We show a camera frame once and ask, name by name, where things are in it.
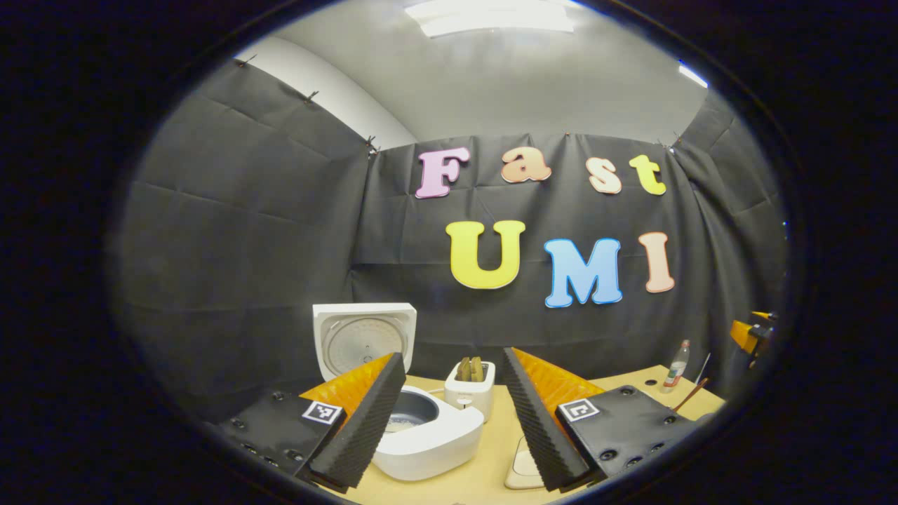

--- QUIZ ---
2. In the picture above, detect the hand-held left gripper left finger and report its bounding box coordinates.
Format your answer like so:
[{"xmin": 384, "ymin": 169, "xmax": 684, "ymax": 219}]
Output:
[{"xmin": 210, "ymin": 353, "xmax": 407, "ymax": 492}]

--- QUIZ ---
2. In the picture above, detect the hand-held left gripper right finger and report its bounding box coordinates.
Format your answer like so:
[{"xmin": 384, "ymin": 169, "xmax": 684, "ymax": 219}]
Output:
[{"xmin": 502, "ymin": 347, "xmax": 702, "ymax": 492}]

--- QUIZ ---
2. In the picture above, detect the white rice cooker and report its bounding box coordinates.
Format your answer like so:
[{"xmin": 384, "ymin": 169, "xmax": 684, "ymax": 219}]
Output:
[{"xmin": 312, "ymin": 303, "xmax": 485, "ymax": 482}]

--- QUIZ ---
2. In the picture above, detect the brown wooden spoon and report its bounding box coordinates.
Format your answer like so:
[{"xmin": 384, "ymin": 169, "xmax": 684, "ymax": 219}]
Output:
[{"xmin": 672, "ymin": 377, "xmax": 711, "ymax": 413}]

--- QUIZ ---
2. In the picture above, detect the clear rounded rectangular tray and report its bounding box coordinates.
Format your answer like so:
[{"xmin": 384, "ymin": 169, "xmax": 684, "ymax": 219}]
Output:
[{"xmin": 504, "ymin": 435, "xmax": 544, "ymax": 490}]

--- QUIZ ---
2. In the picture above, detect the white toaster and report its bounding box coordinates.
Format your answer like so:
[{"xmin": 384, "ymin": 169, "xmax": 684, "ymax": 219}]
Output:
[{"xmin": 444, "ymin": 356, "xmax": 496, "ymax": 424}]

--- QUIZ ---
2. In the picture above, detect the clear plastic water bottle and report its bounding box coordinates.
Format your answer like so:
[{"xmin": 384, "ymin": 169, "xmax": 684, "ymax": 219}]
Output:
[{"xmin": 663, "ymin": 340, "xmax": 690, "ymax": 393}]

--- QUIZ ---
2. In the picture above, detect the black backdrop cloth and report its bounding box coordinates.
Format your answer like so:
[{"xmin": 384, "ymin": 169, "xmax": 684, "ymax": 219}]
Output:
[{"xmin": 112, "ymin": 60, "xmax": 786, "ymax": 422}]

